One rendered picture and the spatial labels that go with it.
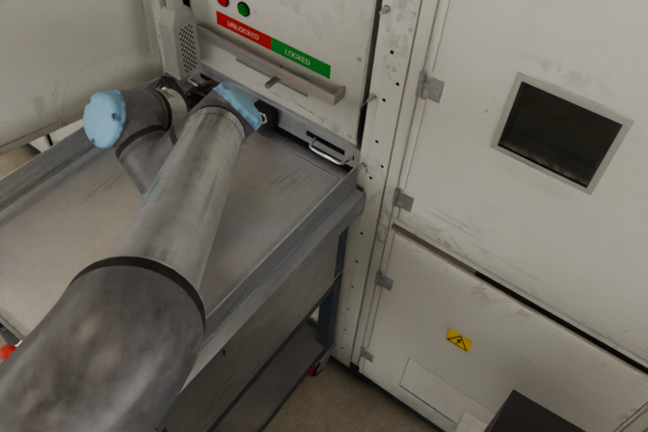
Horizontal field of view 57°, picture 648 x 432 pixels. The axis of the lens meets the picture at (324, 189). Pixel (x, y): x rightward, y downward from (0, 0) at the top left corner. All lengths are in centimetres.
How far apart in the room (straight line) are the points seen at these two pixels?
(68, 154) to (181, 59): 33
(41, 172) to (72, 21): 34
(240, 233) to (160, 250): 75
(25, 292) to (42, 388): 85
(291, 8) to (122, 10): 45
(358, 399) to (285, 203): 88
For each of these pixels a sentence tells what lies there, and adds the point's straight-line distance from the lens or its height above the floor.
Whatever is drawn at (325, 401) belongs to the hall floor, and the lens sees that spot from 201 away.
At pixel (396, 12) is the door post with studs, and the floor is 131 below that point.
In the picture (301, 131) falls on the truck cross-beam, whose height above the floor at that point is 89.
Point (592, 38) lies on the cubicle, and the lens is 92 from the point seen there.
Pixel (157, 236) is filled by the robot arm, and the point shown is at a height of 143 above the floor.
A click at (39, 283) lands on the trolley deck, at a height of 85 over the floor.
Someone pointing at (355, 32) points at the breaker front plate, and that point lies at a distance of 119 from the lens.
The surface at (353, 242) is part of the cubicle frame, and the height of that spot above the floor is 65.
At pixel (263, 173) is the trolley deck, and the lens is 139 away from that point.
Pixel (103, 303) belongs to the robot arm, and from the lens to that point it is 46.
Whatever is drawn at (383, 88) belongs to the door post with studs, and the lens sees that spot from 115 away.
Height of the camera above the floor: 186
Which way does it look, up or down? 48 degrees down
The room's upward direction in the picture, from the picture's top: 5 degrees clockwise
